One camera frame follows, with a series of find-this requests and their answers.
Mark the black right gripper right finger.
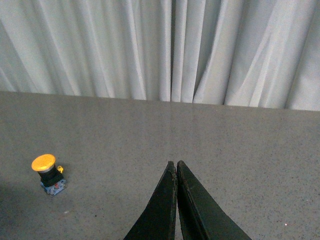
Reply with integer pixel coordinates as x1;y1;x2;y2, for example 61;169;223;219
177;160;250;240

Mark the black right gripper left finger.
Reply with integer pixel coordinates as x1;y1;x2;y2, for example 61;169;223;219
124;161;178;240

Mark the yellow mushroom push button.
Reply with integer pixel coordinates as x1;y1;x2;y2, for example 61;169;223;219
31;153;67;196

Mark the white pleated curtain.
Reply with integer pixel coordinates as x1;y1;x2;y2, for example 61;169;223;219
0;0;320;111

